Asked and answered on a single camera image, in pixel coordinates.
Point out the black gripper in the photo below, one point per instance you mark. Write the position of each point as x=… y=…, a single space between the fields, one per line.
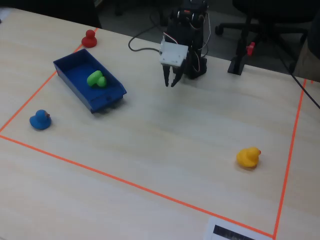
x=172 y=72

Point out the green rubber duck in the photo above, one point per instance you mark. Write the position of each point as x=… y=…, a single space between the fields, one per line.
x=93 y=78

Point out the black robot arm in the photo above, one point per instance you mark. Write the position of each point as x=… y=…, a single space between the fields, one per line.
x=180 y=30

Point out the red rubber duck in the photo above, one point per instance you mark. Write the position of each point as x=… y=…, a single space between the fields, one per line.
x=89 y=41

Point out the blue plastic box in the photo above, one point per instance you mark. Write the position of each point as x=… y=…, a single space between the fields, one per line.
x=75 y=72

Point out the yellow rubber duck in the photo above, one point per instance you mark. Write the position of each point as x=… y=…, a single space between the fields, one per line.
x=246 y=158

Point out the blue rubber duck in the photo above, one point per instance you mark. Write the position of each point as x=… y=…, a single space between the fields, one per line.
x=40 y=122

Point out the red stand knob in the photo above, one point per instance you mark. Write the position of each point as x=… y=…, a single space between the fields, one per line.
x=250 y=48

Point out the orange tape strip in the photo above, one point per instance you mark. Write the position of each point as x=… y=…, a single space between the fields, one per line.
x=25 y=105
x=291 y=150
x=125 y=181

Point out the black office chair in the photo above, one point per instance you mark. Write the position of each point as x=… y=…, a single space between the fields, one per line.
x=275 y=10

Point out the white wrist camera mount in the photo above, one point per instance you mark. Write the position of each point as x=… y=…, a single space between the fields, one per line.
x=173 y=53

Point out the black camera stand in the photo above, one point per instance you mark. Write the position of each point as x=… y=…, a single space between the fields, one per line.
x=236 y=65

